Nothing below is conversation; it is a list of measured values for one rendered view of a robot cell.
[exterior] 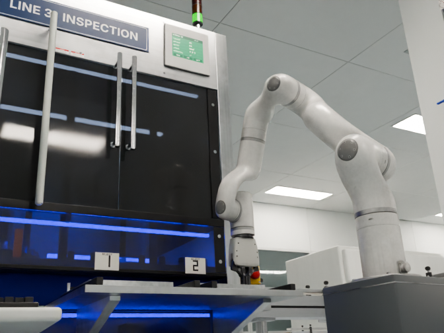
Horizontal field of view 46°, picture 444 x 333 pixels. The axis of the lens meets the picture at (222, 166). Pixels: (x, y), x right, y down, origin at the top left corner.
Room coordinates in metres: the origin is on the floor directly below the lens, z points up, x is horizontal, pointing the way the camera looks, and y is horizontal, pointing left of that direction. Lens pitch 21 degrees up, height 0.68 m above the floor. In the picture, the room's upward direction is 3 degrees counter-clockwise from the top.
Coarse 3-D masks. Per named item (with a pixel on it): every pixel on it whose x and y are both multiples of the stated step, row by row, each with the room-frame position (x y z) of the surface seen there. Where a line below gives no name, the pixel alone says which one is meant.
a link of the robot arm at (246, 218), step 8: (240, 192) 1.74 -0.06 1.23; (248, 192) 1.75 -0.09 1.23; (240, 200) 1.73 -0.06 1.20; (248, 200) 1.75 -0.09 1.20; (240, 208) 1.72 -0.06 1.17; (248, 208) 1.75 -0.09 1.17; (240, 216) 1.73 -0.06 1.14; (248, 216) 1.74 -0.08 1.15; (232, 224) 1.76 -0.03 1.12; (240, 224) 1.74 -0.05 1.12; (248, 224) 1.74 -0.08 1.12
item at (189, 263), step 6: (186, 258) 1.93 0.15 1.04; (192, 258) 1.94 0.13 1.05; (198, 258) 1.95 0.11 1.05; (204, 258) 1.97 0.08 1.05; (186, 264) 1.93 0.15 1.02; (192, 264) 1.94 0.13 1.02; (198, 264) 1.95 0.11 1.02; (204, 264) 1.97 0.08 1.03; (186, 270) 1.93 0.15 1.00; (192, 270) 1.94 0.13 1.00; (198, 270) 1.95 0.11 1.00; (204, 270) 1.97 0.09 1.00
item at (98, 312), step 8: (112, 296) 1.44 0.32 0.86; (96, 304) 1.54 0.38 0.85; (104, 304) 1.47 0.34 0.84; (112, 304) 1.46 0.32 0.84; (80, 312) 1.69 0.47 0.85; (88, 312) 1.61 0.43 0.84; (96, 312) 1.54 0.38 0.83; (104, 312) 1.50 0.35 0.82; (80, 320) 1.69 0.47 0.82; (88, 320) 1.61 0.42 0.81; (96, 320) 1.54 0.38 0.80; (104, 320) 1.55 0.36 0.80; (80, 328) 1.68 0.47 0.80; (88, 328) 1.61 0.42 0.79; (96, 328) 1.59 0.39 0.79
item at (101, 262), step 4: (96, 252) 1.76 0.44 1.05; (100, 252) 1.76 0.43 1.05; (104, 252) 1.77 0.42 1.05; (96, 256) 1.76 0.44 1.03; (100, 256) 1.76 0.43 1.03; (104, 256) 1.77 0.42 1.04; (108, 256) 1.78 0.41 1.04; (112, 256) 1.78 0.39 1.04; (116, 256) 1.79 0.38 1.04; (96, 260) 1.76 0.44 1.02; (100, 260) 1.76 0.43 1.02; (104, 260) 1.77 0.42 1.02; (112, 260) 1.79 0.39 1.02; (116, 260) 1.79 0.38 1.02; (96, 264) 1.76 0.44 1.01; (100, 264) 1.76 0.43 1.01; (104, 264) 1.77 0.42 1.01; (112, 264) 1.79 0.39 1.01; (116, 264) 1.79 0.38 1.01; (96, 268) 1.76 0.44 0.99; (100, 268) 1.76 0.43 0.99; (104, 268) 1.77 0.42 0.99; (108, 268) 1.78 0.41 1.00; (112, 268) 1.79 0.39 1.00; (116, 268) 1.79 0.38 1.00
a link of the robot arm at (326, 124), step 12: (300, 84) 1.56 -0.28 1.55; (300, 96) 1.57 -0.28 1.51; (312, 96) 1.59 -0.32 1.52; (288, 108) 1.62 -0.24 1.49; (300, 108) 1.61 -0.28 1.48; (312, 108) 1.51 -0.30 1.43; (324, 108) 1.50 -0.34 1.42; (312, 120) 1.51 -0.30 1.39; (324, 120) 1.48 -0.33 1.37; (336, 120) 1.48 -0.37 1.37; (312, 132) 1.56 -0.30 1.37; (324, 132) 1.49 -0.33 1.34; (336, 132) 1.48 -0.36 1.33; (348, 132) 1.48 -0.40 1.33; (360, 132) 1.49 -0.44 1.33; (336, 144) 1.51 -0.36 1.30
